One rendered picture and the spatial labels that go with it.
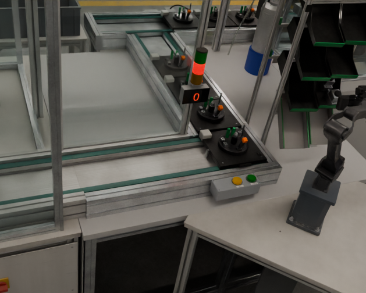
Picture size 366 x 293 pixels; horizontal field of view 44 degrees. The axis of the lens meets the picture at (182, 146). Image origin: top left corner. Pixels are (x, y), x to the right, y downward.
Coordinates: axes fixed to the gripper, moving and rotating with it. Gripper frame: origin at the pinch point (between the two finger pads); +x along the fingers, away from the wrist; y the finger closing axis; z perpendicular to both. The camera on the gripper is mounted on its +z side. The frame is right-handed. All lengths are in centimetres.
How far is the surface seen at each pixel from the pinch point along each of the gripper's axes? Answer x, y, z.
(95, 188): 0, 106, -39
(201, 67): 16, 62, 7
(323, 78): 6.0, 11.5, 6.7
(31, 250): -12, 130, -58
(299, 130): 18.5, 9.3, -22.5
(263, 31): 97, 1, 9
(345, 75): 8.3, -0.4, 7.6
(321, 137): 18.3, -2.9, -26.1
